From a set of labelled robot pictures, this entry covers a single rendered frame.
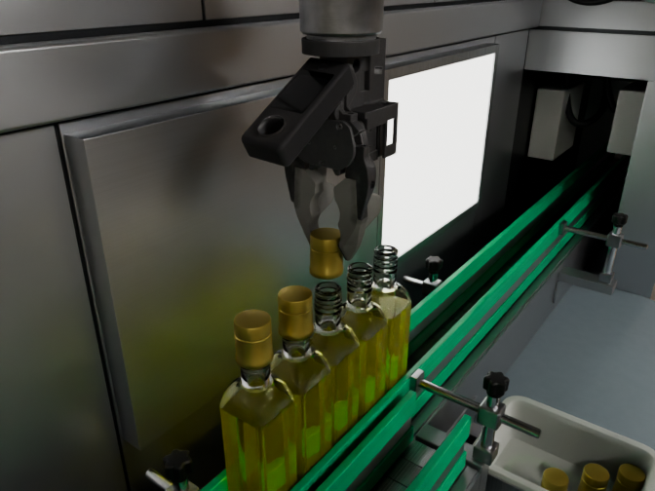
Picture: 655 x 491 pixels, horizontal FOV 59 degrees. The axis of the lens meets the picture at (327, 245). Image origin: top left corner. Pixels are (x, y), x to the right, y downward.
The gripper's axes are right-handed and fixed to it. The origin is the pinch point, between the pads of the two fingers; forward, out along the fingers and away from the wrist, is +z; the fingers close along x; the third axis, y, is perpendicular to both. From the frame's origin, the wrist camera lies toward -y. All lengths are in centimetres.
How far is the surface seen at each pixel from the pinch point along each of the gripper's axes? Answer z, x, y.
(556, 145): 15, 6, 110
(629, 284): 42, -19, 97
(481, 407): 22.4, -14.2, 12.0
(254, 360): 6.4, -1.1, -12.7
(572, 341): 44, -14, 68
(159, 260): 0.5, 12.1, -11.7
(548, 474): 37.7, -21.6, 22.3
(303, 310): 4.0, -1.8, -6.4
